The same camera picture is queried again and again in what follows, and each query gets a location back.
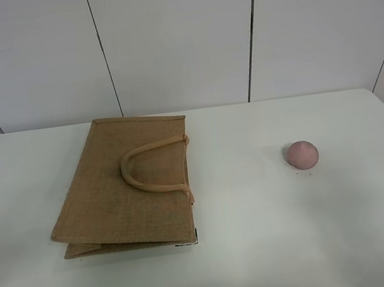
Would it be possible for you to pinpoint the pink peach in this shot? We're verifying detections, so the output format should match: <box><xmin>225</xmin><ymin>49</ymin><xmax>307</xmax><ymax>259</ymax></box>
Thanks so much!
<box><xmin>285</xmin><ymin>141</ymin><xmax>319</xmax><ymax>170</ymax></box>

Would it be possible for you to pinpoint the brown linen tote bag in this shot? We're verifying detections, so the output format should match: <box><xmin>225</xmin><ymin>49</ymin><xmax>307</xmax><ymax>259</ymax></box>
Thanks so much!
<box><xmin>51</xmin><ymin>115</ymin><xmax>198</xmax><ymax>259</ymax></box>

